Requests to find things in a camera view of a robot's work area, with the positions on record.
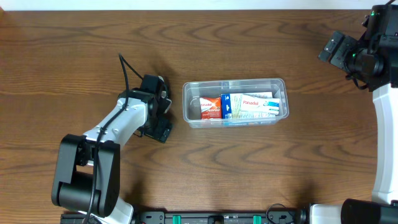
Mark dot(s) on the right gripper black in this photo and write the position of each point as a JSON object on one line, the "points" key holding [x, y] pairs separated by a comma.
{"points": [[337, 48]]}

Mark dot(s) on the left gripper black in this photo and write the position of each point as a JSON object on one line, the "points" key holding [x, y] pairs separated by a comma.
{"points": [[162, 132]]}

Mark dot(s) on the clear plastic container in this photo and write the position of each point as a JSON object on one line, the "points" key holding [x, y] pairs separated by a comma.
{"points": [[193, 91]]}

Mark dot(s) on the red Panadol ActiFast box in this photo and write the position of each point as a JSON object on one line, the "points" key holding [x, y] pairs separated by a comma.
{"points": [[210, 108]]}

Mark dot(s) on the blue white medicine box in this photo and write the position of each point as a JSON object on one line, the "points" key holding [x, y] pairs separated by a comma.
{"points": [[231, 106]]}

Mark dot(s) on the white Panadol box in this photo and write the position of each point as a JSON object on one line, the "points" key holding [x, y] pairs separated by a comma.
{"points": [[255, 104]]}

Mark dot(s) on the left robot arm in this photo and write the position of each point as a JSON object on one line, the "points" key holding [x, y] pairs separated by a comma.
{"points": [[87, 174]]}

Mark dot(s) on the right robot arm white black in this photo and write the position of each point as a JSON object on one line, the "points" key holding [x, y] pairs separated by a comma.
{"points": [[383, 206]]}

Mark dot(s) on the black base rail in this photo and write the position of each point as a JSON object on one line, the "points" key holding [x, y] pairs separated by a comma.
{"points": [[271, 216]]}

